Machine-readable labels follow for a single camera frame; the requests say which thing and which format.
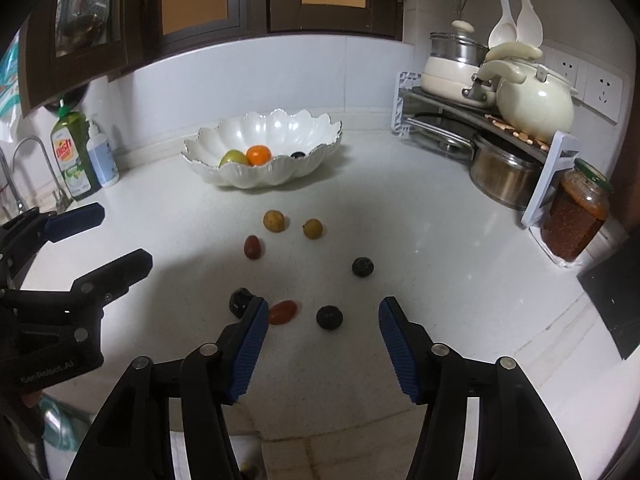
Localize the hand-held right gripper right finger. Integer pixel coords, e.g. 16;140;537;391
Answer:
378;296;581;480

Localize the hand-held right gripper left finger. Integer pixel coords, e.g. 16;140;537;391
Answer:
65;296;269;480

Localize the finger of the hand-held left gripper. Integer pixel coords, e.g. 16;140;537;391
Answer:
65;248;153;331
0;202;106;286

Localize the red cherry tomato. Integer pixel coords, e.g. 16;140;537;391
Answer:
268;300;299;325

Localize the white scalloped bowl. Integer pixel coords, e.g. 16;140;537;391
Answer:
182;108;343;190

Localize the thin chrome faucet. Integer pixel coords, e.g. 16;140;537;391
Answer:
0;147;26;216

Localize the green dish soap bottle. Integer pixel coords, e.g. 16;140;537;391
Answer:
50;100;103;202

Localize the white pump bottle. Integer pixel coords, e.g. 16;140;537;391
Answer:
85;119;121;189

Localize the printed plastic bag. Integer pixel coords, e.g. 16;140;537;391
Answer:
0;30;26;146

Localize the stainless steel pot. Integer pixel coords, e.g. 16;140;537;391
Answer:
470;132;543;211

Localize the perforated metal steamer plate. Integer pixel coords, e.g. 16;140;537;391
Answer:
55;0;112;56

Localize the glass jar of sauce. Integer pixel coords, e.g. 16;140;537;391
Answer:
540;157;615;262

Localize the glass pan lid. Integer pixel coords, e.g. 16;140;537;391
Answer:
405;112;476;153

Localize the black knife block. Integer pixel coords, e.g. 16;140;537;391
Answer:
576;247;640;361

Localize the grey countertop shelf rack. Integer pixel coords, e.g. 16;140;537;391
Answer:
390;71;583;228

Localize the wooden trivet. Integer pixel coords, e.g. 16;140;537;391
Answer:
482;112;551;151

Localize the cream saucepan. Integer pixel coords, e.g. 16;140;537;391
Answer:
424;42;543;83
420;60;528;107

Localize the cream round lidded pot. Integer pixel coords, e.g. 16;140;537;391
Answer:
495;60;581;141

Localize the dark wooden cutting board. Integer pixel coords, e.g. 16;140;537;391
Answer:
607;110;640;231

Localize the steel steamer pot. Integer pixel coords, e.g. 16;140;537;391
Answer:
429;20;491;66

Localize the white rice spoon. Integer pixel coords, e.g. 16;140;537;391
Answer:
487;0;518;48
515;0;543;46

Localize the white wall outlet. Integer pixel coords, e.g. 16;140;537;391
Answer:
545;50;586;88
580;62;626;122

